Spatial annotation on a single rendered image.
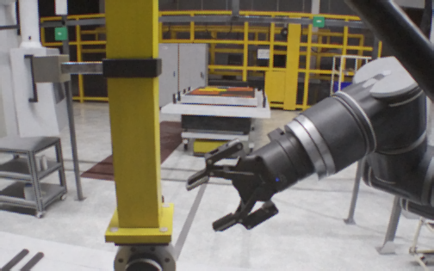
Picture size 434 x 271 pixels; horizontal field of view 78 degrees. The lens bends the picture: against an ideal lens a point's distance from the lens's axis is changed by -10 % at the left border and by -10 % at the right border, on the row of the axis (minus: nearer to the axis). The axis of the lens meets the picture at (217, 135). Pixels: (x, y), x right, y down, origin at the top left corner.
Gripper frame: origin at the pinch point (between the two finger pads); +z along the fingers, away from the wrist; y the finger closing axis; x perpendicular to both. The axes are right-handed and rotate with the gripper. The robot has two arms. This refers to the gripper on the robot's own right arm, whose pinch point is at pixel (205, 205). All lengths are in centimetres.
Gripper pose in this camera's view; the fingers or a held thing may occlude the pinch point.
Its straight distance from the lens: 47.1
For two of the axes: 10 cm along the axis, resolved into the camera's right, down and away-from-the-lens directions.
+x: -1.0, -2.6, 9.6
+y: 4.8, 8.3, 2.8
